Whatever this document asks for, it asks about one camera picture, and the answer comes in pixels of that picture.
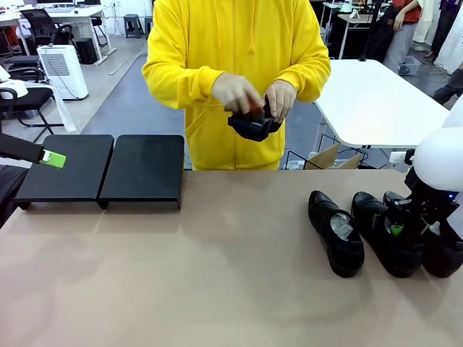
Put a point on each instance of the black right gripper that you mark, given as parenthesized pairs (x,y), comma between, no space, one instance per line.
(430,202)

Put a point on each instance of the black leather shoe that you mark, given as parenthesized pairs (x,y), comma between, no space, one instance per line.
(253,130)
(372,217)
(441,260)
(341,253)

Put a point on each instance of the brown shoe brush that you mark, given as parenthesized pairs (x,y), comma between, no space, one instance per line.
(257,107)

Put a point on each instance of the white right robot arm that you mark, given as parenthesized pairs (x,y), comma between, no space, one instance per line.
(437,159)

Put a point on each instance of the person's left forearm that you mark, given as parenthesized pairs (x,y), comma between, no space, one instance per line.
(314,79)

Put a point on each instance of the person's right forearm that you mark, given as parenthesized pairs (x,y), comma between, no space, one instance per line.
(177,83)

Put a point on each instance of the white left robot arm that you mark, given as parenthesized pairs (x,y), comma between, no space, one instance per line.
(14,88)

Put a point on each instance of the black metal shoe stand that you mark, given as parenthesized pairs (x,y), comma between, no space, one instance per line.
(68,173)
(144,170)

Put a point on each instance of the person's left hand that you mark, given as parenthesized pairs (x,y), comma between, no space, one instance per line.
(284,97)

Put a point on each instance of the person's right hand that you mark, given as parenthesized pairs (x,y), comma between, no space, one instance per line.
(235,92)

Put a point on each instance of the white cloth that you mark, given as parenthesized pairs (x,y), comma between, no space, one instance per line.
(65,108)

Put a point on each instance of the white air purifier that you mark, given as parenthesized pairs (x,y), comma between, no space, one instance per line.
(67,72)

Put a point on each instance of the cardboard box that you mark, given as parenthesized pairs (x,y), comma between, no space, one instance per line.
(325,159)

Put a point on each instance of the black computer tower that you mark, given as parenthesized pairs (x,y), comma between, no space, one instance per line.
(87,50)

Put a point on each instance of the black mesh office chair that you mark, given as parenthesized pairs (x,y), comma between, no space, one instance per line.
(40,25)

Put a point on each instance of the white folding table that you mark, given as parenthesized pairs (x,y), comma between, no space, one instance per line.
(376,97)

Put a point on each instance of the white office desk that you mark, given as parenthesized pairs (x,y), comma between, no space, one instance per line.
(72,12)

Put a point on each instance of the person in dark trousers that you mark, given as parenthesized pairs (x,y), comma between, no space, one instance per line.
(450,86)

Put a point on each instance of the grey storage bin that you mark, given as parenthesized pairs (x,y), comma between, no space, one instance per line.
(410,65)

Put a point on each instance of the grey plastic stool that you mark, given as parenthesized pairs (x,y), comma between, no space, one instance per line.
(149,27)
(132,23)

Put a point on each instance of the cream garment figure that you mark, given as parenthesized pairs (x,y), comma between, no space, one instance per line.
(425,21)

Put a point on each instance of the mannequin with red shirt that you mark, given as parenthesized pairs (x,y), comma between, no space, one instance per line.
(410,14)

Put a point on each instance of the wooden top table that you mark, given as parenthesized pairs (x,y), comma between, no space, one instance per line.
(358,18)

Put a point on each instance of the person in yellow hoodie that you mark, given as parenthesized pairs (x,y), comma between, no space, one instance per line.
(224,36)

